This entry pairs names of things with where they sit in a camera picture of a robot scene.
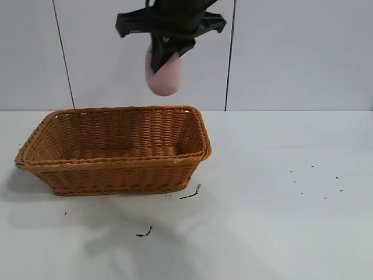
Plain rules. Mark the brown woven wicker basket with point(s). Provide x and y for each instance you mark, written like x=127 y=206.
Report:
x=116 y=172

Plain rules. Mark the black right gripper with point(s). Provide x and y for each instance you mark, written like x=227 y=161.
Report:
x=175 y=17

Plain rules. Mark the pink peach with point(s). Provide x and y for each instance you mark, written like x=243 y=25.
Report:
x=167 y=81

